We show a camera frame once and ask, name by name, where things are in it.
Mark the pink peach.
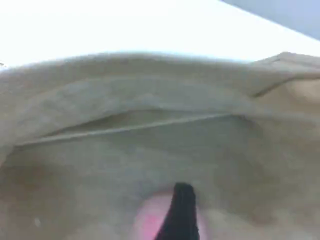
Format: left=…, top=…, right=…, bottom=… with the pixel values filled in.
left=133, top=189, right=208, bottom=240

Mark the brown jute tote bag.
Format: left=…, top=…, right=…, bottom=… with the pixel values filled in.
left=0, top=51, right=320, bottom=240

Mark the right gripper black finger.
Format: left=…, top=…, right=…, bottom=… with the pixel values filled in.
left=152, top=182, right=201, bottom=240

